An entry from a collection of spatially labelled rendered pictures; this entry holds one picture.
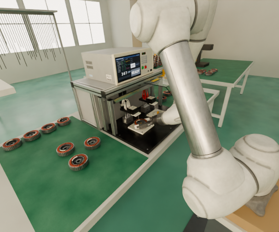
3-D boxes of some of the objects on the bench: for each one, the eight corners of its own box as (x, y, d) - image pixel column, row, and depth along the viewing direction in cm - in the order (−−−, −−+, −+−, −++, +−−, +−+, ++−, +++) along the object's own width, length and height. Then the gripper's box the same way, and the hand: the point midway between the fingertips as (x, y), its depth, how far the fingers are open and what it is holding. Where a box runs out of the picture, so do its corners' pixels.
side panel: (102, 129, 126) (95, 92, 110) (99, 130, 124) (91, 93, 108) (84, 119, 142) (74, 86, 126) (80, 120, 140) (71, 87, 124)
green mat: (148, 158, 95) (148, 157, 95) (47, 256, 55) (47, 256, 55) (72, 115, 149) (72, 115, 149) (-7, 150, 109) (-7, 149, 109)
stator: (104, 143, 109) (103, 139, 107) (91, 152, 101) (90, 148, 100) (94, 138, 115) (93, 134, 113) (81, 146, 107) (80, 142, 106)
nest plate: (154, 125, 123) (154, 124, 122) (142, 134, 113) (142, 133, 112) (139, 120, 131) (139, 118, 131) (127, 128, 121) (127, 126, 121)
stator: (64, 145, 110) (62, 141, 108) (78, 146, 108) (77, 142, 106) (54, 156, 100) (52, 152, 98) (69, 157, 98) (67, 153, 97)
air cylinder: (133, 120, 131) (132, 114, 129) (127, 124, 126) (126, 118, 124) (129, 118, 134) (128, 113, 132) (123, 122, 129) (122, 116, 127)
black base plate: (190, 114, 139) (190, 113, 138) (148, 154, 97) (148, 152, 96) (148, 102, 166) (148, 101, 165) (102, 130, 124) (101, 128, 123)
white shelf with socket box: (43, 149, 107) (14, 87, 85) (-28, 186, 83) (-96, 113, 61) (26, 132, 128) (-1, 78, 105) (-35, 158, 103) (-87, 95, 81)
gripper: (152, 131, 98) (131, 135, 114) (171, 117, 113) (150, 121, 130) (148, 121, 97) (127, 126, 113) (166, 107, 112) (146, 113, 129)
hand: (141, 123), depth 120 cm, fingers closed on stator, 11 cm apart
